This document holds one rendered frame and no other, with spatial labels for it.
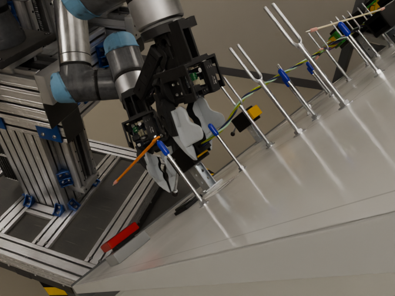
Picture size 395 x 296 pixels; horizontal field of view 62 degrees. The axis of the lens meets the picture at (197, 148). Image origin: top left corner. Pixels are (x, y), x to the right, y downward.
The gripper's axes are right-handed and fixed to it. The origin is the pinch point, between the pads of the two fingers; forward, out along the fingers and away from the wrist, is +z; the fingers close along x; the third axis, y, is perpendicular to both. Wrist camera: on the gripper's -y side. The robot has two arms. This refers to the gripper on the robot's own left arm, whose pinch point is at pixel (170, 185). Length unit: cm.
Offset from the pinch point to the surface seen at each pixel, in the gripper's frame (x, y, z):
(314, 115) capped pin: 26.9, 18.6, 2.2
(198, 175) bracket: 7.4, 8.5, 1.8
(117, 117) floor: -66, -175, -106
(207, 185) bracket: 8.3, 8.1, 4.1
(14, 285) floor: -108, -84, 0
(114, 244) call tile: -5.1, 20.4, 8.8
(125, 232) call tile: -3.6, 19.3, 7.7
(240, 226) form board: 14.1, 45.4, 12.9
